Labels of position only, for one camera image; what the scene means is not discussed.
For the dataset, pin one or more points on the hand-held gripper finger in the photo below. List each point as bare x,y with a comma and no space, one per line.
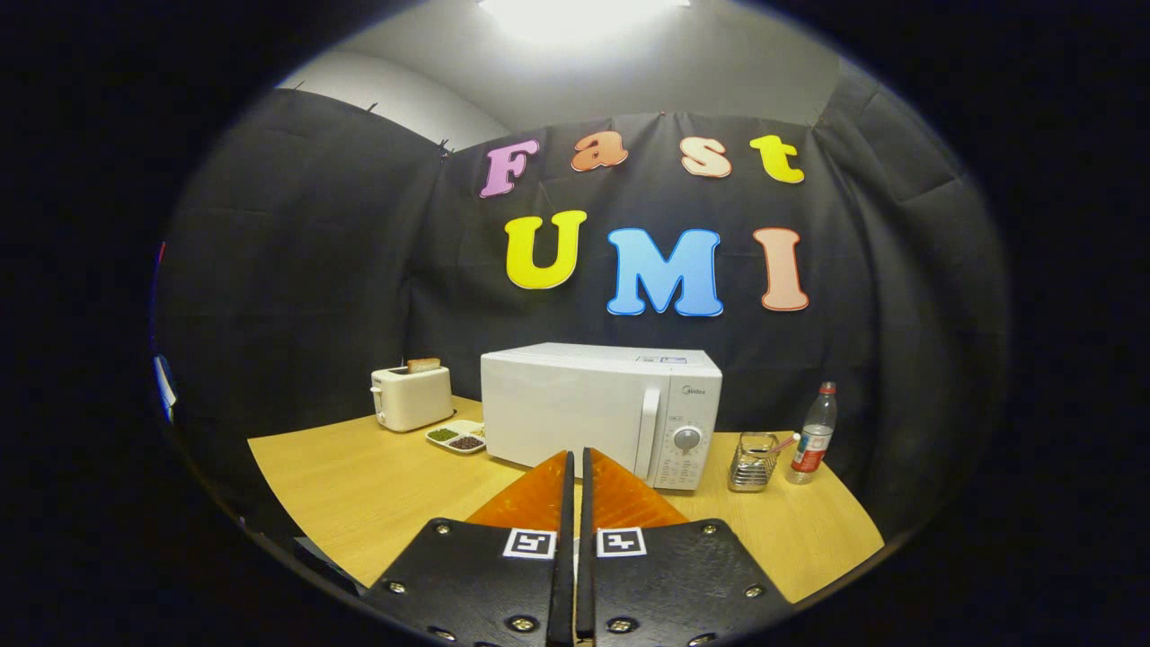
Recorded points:
564,584
585,584

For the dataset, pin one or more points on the white toaster oven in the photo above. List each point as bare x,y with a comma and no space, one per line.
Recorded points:
566,404

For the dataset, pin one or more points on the cream bread toaster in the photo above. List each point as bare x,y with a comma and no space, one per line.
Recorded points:
413,400

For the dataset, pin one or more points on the white divided bean dish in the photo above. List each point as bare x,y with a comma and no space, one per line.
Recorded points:
449,436

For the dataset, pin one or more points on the red white striped straw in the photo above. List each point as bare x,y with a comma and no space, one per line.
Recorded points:
783,442

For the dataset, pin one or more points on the toast slice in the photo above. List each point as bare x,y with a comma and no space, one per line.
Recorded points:
424,365

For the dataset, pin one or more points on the clear plastic water bottle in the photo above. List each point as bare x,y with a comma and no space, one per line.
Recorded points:
813,440

